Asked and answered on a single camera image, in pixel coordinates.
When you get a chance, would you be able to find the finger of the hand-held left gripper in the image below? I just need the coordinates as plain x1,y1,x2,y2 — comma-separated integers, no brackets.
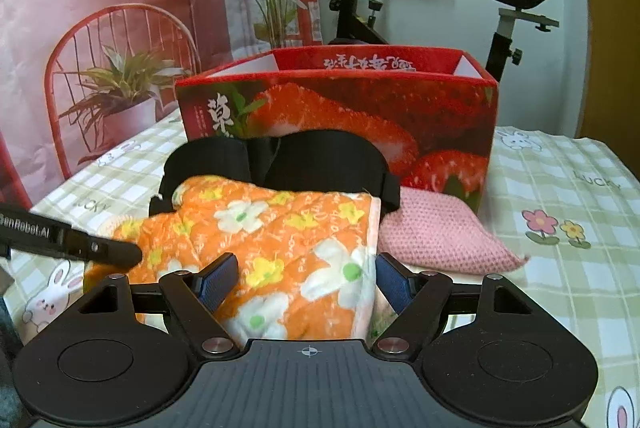
59,224,144,269

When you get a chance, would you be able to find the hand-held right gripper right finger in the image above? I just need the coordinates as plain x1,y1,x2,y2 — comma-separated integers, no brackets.
374,252,546,357

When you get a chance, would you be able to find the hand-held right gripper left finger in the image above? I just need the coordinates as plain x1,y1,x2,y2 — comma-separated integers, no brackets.
77,252,240,357

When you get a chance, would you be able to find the pink knitted cloth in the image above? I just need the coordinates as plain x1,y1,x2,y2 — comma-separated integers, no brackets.
375,187,531,277

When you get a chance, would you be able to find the orange floral quilted cloth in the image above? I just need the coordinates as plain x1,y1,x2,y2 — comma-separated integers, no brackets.
82,175,383,342

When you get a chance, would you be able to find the red strawberry print box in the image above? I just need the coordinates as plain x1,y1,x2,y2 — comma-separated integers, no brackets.
175,46,501,219

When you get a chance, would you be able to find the black exercise bike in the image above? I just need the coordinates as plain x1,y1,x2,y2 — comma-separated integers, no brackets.
307,0,561,84

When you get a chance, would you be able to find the wooden door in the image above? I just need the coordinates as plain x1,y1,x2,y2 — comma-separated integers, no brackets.
575,0,640,145

